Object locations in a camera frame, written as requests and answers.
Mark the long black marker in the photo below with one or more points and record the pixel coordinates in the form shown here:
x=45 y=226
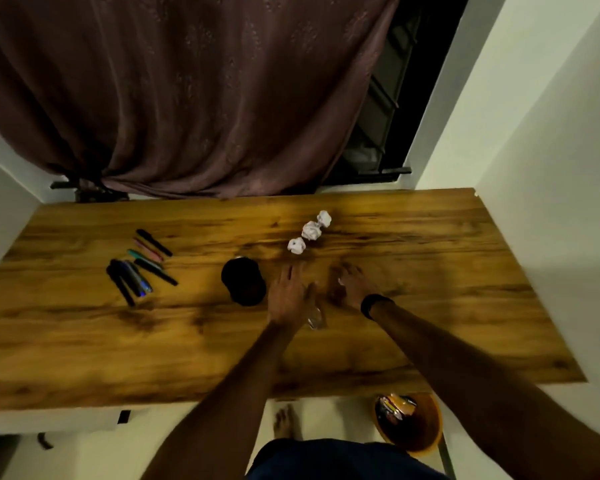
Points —
x=120 y=286

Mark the black curtain holder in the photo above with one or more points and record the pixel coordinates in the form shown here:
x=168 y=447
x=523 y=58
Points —
x=92 y=190

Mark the person's dark blue shorts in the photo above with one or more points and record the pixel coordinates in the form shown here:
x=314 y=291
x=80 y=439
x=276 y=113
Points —
x=340 y=462

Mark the brown curtain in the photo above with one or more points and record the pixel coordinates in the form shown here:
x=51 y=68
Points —
x=190 y=89

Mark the small clear glass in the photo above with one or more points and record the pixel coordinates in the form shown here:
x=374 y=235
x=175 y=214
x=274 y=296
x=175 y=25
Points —
x=316 y=318

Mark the black wristband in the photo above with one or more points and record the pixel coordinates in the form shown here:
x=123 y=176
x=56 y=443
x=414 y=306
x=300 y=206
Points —
x=374 y=304

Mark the green pen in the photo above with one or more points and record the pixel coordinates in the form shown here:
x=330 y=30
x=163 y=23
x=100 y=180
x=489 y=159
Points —
x=141 y=257

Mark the orange waste bin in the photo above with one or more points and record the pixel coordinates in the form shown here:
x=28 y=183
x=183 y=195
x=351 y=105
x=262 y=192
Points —
x=425 y=434

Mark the black cup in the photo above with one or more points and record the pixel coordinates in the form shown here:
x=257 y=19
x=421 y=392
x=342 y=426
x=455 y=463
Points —
x=243 y=282

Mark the person's left thumb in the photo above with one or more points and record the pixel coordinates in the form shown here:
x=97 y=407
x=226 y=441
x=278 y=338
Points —
x=311 y=296

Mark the person's right thumb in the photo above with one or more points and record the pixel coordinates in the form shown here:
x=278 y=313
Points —
x=335 y=292

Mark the dark blue pen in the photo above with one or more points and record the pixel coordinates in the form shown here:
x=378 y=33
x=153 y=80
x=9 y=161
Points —
x=130 y=279

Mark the person's left hand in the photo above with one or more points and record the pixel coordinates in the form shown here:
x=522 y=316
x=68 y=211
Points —
x=286 y=300

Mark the dark window grille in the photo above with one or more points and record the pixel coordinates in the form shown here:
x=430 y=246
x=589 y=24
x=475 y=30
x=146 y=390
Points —
x=385 y=94

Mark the person's right hand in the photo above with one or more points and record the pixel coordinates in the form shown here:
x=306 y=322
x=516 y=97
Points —
x=356 y=290

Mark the person's right forearm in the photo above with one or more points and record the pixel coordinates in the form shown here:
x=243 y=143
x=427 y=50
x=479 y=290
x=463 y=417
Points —
x=480 y=389

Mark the person's left forearm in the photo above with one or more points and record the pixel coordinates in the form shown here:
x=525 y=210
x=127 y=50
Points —
x=230 y=404

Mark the thick black marker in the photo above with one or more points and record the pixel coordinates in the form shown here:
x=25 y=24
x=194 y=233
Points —
x=153 y=242

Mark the crumpled white paper ball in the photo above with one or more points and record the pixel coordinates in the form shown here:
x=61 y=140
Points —
x=311 y=230
x=296 y=245
x=324 y=218

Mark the slim black pen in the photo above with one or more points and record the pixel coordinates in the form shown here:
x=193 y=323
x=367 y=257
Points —
x=156 y=272

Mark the wrappers in bin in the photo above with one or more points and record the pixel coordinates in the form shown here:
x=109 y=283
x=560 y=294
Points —
x=395 y=408

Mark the light blue pen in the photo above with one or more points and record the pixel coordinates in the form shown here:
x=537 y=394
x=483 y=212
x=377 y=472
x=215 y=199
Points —
x=141 y=280

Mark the person's bare foot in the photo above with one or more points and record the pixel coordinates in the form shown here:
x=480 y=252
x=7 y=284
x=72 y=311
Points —
x=286 y=423

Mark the pink pen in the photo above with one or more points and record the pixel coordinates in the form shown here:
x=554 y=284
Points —
x=148 y=250

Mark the black table bracket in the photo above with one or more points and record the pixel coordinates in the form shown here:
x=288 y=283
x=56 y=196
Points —
x=123 y=417

